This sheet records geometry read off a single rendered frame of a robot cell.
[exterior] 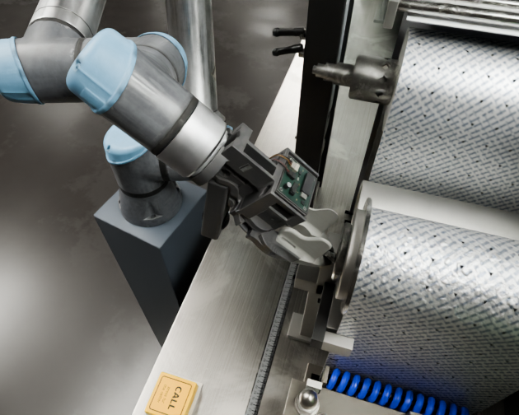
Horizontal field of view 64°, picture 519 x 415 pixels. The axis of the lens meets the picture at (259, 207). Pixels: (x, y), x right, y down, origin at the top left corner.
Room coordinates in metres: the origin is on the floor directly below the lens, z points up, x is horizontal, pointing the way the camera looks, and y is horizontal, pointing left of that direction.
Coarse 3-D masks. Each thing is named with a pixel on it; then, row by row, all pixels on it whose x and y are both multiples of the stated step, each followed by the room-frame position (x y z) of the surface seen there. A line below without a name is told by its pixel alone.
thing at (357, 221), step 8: (360, 216) 0.30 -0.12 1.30; (352, 224) 0.32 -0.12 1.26; (360, 224) 0.28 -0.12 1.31; (352, 232) 0.27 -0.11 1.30; (360, 232) 0.27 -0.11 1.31; (352, 240) 0.26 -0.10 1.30; (352, 248) 0.25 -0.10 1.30; (352, 256) 0.25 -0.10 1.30; (344, 264) 0.24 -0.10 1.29; (352, 264) 0.24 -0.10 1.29; (344, 272) 0.23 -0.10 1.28; (352, 272) 0.23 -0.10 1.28; (344, 280) 0.23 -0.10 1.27; (336, 288) 0.25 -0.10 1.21; (344, 288) 0.22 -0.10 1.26; (336, 296) 0.23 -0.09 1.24; (344, 296) 0.22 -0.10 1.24
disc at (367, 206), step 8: (368, 200) 0.31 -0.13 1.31; (368, 208) 0.29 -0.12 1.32; (368, 216) 0.28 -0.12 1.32; (368, 224) 0.27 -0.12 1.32; (360, 240) 0.26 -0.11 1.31; (360, 248) 0.24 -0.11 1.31; (360, 256) 0.24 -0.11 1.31; (360, 264) 0.23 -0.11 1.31; (352, 280) 0.22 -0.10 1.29; (352, 288) 0.21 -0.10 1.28; (344, 304) 0.21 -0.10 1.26; (344, 312) 0.21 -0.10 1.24
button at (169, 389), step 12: (156, 384) 0.21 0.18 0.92; (168, 384) 0.21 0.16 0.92; (180, 384) 0.21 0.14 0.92; (192, 384) 0.21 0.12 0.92; (156, 396) 0.19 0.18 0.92; (168, 396) 0.19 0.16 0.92; (180, 396) 0.19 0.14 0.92; (192, 396) 0.19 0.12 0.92; (156, 408) 0.17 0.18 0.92; (168, 408) 0.17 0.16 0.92; (180, 408) 0.17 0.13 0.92
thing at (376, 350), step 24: (360, 336) 0.21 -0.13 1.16; (384, 336) 0.20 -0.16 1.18; (408, 336) 0.19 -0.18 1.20; (360, 360) 0.20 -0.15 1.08; (384, 360) 0.19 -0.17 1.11; (408, 360) 0.19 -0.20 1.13; (432, 360) 0.18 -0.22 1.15; (456, 360) 0.17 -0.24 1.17; (480, 360) 0.17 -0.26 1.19; (408, 384) 0.18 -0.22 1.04; (432, 384) 0.17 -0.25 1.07; (456, 384) 0.16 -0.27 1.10; (480, 384) 0.16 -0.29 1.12; (504, 384) 0.15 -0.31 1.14; (480, 408) 0.15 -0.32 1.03
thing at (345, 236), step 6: (348, 228) 0.29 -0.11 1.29; (342, 234) 0.28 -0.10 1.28; (348, 234) 0.28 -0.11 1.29; (342, 240) 0.27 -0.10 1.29; (348, 240) 0.27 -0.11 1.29; (342, 246) 0.27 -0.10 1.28; (342, 252) 0.26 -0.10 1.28; (336, 258) 0.26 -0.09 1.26; (342, 258) 0.26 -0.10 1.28; (336, 264) 0.25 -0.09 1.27; (342, 264) 0.25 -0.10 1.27; (336, 270) 0.25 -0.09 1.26; (342, 270) 0.25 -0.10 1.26; (336, 276) 0.25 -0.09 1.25
